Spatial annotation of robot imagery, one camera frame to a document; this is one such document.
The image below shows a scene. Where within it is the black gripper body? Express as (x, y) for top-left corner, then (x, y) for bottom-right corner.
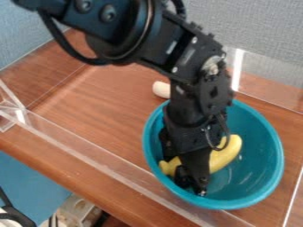
(157, 106), (232, 156)

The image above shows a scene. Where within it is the white power strip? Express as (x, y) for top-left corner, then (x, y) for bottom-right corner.
(47, 194), (103, 227)

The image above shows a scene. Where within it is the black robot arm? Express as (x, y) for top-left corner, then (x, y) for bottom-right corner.
(12, 0), (235, 195)

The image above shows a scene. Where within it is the clear acrylic back barrier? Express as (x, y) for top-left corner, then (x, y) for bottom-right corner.
(113, 38), (303, 114)

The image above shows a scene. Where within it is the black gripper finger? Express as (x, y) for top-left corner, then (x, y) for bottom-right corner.
(159, 132), (189, 187)
(180, 148), (211, 197)

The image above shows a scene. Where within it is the white toy object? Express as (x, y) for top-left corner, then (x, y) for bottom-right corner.
(152, 82), (171, 98)

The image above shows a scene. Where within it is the black chair part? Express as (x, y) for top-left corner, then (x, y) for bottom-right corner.
(0, 187), (36, 227)

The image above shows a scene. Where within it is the blue plastic bowl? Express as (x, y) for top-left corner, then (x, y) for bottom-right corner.
(141, 100), (284, 210)

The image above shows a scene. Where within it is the clear acrylic barrier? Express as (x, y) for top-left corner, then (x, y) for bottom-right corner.
(0, 79), (257, 227)
(113, 38), (303, 114)

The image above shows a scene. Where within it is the clear acrylic front barrier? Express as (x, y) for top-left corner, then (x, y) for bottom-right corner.
(0, 79), (257, 227)

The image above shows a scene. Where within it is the black cable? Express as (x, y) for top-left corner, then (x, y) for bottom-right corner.
(36, 10), (111, 66)

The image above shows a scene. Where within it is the yellow toy banana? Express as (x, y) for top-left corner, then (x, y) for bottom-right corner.
(159, 134), (243, 176)

